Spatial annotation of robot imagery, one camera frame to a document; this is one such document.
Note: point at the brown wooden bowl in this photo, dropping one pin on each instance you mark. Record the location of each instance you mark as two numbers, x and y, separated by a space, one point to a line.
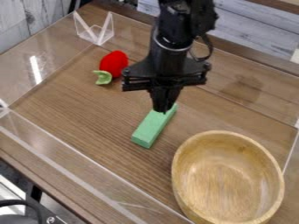
228 181

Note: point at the clear acrylic corner bracket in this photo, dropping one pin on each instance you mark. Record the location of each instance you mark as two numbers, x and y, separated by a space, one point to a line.
98 35

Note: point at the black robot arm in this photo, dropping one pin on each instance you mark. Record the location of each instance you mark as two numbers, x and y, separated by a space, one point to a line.
185 21

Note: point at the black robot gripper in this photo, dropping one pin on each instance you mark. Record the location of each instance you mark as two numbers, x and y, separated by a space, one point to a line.
165 72

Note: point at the black table leg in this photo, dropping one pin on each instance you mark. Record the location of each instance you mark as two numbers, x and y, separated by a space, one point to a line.
34 195

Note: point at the clear acrylic tray wall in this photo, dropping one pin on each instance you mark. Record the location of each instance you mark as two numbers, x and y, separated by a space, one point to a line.
66 128

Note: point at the red plush strawberry toy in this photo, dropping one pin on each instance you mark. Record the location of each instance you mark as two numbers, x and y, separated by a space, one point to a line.
111 66

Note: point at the green rectangular block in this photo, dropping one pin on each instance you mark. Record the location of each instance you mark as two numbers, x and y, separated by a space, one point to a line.
151 127

